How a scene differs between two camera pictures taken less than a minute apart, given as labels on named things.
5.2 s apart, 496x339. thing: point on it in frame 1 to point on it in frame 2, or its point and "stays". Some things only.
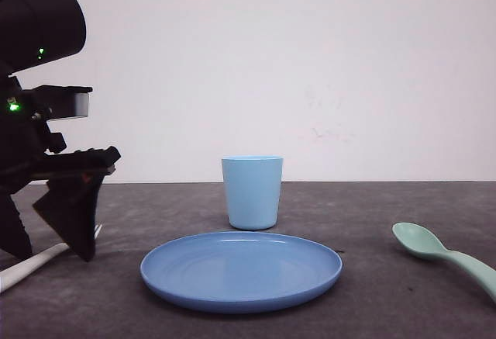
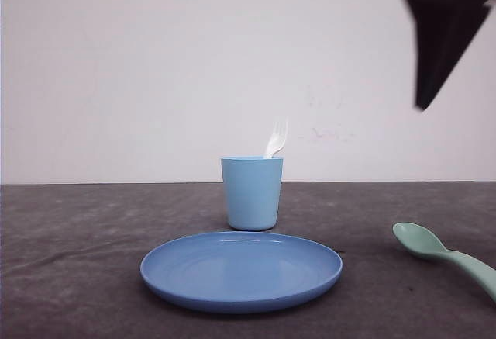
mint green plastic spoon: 419,240 stays
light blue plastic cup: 253,187 stays
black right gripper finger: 70,208 to 446,4
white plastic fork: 37,261 to 277,140
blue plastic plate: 240,272 stays
